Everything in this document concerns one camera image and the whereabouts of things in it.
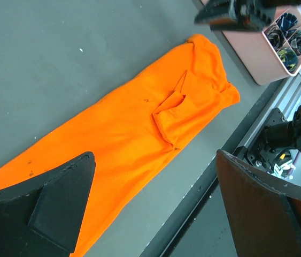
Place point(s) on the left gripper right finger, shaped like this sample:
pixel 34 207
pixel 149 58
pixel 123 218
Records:
pixel 264 212

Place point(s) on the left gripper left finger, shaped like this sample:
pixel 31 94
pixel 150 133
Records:
pixel 42 216

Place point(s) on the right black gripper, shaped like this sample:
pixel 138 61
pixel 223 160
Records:
pixel 240 16

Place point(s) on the orange t shirt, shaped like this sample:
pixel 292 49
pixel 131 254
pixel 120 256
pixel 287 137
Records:
pixel 134 131

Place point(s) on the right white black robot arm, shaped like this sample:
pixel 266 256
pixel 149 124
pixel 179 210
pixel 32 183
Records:
pixel 288 134

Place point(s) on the pink compartment organizer tray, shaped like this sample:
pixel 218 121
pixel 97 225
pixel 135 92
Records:
pixel 257 54

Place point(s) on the dark green rolled sock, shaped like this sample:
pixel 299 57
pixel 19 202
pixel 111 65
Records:
pixel 288 58

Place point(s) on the aluminium frame rail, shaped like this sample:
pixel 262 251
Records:
pixel 279 105

